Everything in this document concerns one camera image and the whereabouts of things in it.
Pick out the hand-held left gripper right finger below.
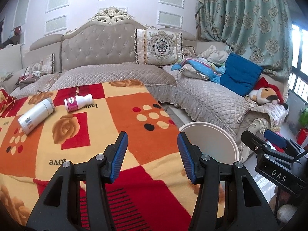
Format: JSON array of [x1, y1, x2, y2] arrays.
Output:
[[177, 132, 276, 231]]

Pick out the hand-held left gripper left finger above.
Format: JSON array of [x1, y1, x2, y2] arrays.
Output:
[[25, 131, 128, 231]]

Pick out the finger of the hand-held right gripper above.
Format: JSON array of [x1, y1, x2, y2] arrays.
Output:
[[241, 130, 273, 159], [263, 129, 306, 160]]

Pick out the beige plastic bin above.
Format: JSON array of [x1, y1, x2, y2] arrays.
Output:
[[179, 122, 240, 169]]

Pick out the red box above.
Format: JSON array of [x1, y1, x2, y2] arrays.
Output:
[[296, 127, 308, 146]]

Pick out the orange red printed blanket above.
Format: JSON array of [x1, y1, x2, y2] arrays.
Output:
[[0, 79, 227, 231]]

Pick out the green bag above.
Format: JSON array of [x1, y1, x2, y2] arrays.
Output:
[[298, 107, 308, 129]]

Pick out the plush toy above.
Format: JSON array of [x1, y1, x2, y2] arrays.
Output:
[[248, 77, 289, 110]]

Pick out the grey quilted sofa cover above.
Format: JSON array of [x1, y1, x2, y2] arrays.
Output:
[[10, 61, 178, 101], [162, 65, 289, 131]]

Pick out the black framed window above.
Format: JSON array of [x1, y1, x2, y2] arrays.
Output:
[[287, 24, 308, 106]]

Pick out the white bottle pink label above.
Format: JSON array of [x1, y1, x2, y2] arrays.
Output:
[[64, 94, 93, 113]]

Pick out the blue padded cushion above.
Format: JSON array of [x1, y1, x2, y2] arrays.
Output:
[[219, 53, 264, 97]]

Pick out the grey frilled pillow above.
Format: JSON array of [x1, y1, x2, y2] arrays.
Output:
[[179, 64, 210, 80]]

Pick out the white thermos bottle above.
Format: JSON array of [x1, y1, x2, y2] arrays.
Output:
[[18, 98, 56, 136]]

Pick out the colourful dotted blanket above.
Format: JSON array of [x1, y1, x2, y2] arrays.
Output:
[[171, 57, 227, 83]]

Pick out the crumpled beige garment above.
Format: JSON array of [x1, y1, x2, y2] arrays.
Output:
[[201, 44, 230, 65]]

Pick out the brown patterned cushion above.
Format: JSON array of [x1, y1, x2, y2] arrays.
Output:
[[182, 45, 196, 58]]

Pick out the grey tufted sofa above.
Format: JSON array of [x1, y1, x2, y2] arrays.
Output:
[[0, 6, 290, 164]]

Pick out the large ornate embroidered cushion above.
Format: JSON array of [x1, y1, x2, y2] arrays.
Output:
[[133, 28, 183, 66]]

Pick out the small ornate fringed cushion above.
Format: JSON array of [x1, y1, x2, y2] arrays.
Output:
[[26, 53, 55, 76]]

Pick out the pile of clothes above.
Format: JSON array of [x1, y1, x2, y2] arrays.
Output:
[[16, 71, 41, 89]]

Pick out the green floral curtain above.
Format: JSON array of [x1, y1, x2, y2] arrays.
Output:
[[195, 0, 301, 82]]

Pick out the red patterned cloth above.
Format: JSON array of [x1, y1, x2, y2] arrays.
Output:
[[0, 89, 16, 116]]

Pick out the white board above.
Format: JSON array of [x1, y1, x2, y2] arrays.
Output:
[[0, 44, 24, 71]]

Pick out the dark red garment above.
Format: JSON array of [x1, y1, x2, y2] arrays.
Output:
[[0, 25, 24, 47]]

